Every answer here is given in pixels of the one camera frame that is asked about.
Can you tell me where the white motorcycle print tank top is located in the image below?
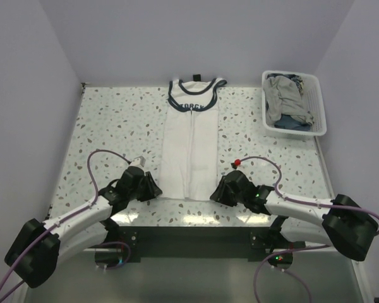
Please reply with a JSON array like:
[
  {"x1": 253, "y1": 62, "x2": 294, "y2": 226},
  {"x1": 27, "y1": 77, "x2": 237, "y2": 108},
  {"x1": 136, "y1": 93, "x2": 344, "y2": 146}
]
[{"x1": 157, "y1": 78, "x2": 227, "y2": 201}]

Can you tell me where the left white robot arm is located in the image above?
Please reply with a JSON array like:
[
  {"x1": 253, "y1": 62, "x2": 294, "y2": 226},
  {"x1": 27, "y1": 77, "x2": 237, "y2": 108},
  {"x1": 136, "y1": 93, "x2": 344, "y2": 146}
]
[{"x1": 4, "y1": 166, "x2": 162, "y2": 288}]

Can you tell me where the grey tank top in basket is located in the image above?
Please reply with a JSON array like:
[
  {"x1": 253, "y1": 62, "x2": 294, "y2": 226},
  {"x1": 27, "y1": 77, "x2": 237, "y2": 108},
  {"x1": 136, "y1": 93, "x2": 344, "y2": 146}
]
[{"x1": 263, "y1": 75, "x2": 315, "y2": 126}]

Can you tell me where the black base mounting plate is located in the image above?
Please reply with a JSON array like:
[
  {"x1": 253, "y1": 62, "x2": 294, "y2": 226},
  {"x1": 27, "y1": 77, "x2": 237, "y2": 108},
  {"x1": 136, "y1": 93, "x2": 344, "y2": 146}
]
[{"x1": 81, "y1": 220, "x2": 304, "y2": 263}]

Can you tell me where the blue garment in basket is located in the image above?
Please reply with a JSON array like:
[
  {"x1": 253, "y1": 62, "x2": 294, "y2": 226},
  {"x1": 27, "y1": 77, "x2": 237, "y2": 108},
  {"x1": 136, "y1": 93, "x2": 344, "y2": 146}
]
[{"x1": 267, "y1": 72, "x2": 313, "y2": 131}]

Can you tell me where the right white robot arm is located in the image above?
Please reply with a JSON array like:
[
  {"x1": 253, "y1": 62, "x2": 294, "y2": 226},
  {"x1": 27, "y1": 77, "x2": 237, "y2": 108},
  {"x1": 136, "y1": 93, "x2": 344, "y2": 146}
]
[{"x1": 210, "y1": 170, "x2": 379, "y2": 261}]

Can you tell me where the white plastic laundry basket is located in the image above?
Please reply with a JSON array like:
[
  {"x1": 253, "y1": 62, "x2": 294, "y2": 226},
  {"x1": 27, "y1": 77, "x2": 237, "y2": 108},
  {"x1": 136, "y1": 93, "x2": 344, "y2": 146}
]
[{"x1": 262, "y1": 70, "x2": 327, "y2": 138}]

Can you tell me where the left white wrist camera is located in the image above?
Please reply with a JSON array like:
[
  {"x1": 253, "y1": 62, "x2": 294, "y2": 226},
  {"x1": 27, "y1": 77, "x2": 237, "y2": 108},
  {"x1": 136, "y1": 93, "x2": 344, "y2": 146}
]
[{"x1": 129, "y1": 156, "x2": 146, "y2": 170}]

